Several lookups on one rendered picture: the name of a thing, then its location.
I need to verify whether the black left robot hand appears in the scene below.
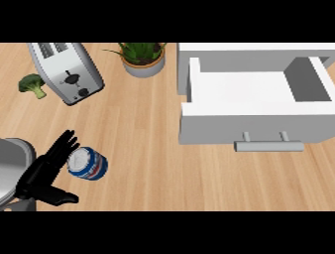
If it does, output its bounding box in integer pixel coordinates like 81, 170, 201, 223
15, 129, 83, 207

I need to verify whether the blue and white can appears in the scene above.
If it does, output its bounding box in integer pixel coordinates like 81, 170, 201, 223
66, 146, 109, 182

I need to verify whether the white open drawer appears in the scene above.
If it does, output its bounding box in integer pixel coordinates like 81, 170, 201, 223
177, 57, 335, 146

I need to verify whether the green broccoli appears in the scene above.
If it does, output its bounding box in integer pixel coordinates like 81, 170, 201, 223
18, 72, 50, 100

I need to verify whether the silver toaster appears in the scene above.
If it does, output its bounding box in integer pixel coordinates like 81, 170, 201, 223
27, 43, 106, 107

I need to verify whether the potted green plant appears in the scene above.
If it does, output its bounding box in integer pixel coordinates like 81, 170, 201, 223
102, 43, 170, 79

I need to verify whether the white cabinet body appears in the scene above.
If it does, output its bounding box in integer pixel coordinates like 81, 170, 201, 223
176, 43, 335, 97

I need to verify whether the grey drawer handle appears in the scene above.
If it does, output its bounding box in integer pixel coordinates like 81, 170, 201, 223
235, 131, 306, 153

